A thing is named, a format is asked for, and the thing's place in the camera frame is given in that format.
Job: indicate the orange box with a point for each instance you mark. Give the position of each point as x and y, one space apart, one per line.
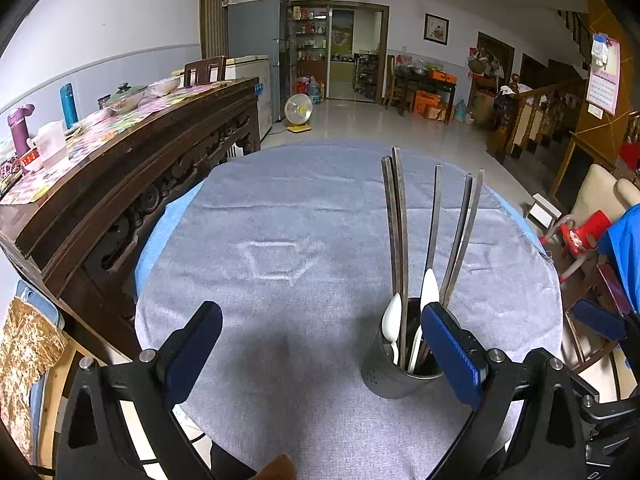
429 105

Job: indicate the blue under cloth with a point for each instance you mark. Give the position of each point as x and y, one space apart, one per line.
159 237

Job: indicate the blue cloth on chair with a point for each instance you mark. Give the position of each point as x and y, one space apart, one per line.
621 245

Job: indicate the wooden stair railing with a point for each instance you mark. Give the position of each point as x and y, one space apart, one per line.
535 117

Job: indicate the framed wall picture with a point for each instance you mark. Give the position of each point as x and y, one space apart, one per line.
436 29

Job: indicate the steel chopstick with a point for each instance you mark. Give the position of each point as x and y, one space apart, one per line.
432 238

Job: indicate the grey table cloth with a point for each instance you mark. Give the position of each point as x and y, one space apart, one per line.
292 243

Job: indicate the carved dark wooden table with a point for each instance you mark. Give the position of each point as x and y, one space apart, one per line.
80 241

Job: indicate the dark side table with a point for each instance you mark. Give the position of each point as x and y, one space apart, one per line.
408 80

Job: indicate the white ceramic spoon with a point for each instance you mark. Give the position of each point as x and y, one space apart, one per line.
390 325

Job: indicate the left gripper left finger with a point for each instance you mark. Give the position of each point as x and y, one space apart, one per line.
185 352

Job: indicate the wooden dining chair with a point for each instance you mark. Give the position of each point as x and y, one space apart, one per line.
205 71

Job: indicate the dark chopstick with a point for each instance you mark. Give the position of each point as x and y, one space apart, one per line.
391 206
404 252
457 237
474 204

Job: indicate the steel utensil holder cup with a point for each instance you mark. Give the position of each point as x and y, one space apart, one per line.
381 373

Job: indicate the wall calendar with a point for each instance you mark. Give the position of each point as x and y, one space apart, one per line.
604 76

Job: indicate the grey refrigerator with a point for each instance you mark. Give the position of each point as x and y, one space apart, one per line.
262 27

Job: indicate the round electric heater fan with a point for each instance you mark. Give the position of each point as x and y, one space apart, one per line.
298 110

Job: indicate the checkered table cover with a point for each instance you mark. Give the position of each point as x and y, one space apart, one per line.
80 146

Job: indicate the purple water bottle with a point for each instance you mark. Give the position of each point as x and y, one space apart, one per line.
19 129

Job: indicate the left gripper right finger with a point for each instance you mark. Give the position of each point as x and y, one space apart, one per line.
458 354

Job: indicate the teal thermos bottle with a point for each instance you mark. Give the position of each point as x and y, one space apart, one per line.
68 105

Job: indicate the red plastic kid chair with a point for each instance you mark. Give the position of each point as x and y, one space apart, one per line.
581 242

